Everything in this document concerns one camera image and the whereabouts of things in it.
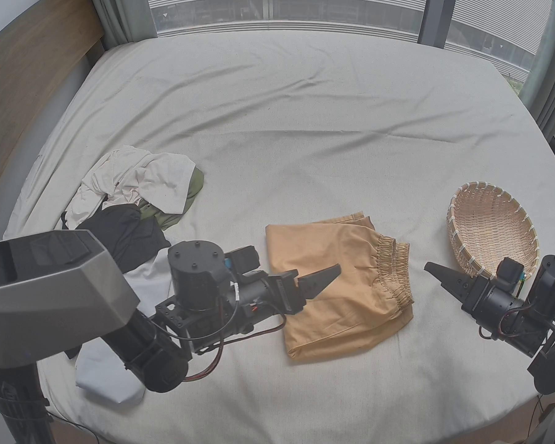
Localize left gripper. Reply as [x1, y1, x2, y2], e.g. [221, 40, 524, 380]
[242, 264, 342, 316]

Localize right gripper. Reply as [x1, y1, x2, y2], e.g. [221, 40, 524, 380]
[424, 262, 514, 327]

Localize tan shorts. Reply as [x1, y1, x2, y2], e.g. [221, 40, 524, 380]
[265, 211, 415, 364]

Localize round woven basket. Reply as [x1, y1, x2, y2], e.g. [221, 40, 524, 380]
[446, 182, 540, 283]

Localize green garment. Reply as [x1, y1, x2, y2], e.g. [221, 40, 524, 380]
[138, 167, 205, 228]

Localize bed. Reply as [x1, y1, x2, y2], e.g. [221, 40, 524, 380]
[0, 0, 555, 444]

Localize white garment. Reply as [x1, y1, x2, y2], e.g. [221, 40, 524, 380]
[66, 146, 197, 231]

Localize black garment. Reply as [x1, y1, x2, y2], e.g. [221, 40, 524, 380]
[58, 204, 173, 274]

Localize pale blue garment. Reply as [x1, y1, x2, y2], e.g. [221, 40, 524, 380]
[67, 248, 177, 406]

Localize window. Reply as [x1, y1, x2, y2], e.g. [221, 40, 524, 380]
[139, 0, 555, 82]

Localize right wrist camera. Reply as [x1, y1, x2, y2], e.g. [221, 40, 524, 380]
[497, 257, 524, 290]

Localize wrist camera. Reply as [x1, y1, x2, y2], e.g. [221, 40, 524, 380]
[497, 257, 524, 290]
[224, 245, 262, 277]

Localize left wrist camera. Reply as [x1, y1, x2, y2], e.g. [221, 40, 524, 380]
[224, 245, 262, 277]

